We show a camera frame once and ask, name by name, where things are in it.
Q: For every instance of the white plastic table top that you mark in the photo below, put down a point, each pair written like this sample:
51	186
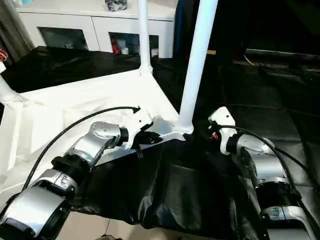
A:
50	112

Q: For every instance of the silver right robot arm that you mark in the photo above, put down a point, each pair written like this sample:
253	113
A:
265	160

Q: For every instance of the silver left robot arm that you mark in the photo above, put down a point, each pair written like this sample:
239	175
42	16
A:
92	145

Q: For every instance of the small tan label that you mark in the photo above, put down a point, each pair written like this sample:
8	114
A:
211	52

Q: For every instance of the black flat board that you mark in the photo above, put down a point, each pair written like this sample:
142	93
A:
287	52

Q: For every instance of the dark glittery ornament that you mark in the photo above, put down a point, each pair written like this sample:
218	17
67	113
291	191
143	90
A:
116	5

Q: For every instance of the white sideboard cabinet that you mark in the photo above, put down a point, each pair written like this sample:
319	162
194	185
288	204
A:
75	20

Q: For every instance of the red and white bundle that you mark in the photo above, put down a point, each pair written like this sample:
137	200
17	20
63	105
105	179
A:
3	55

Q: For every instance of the grey curtain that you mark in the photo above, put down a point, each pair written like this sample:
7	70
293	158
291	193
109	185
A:
15	27

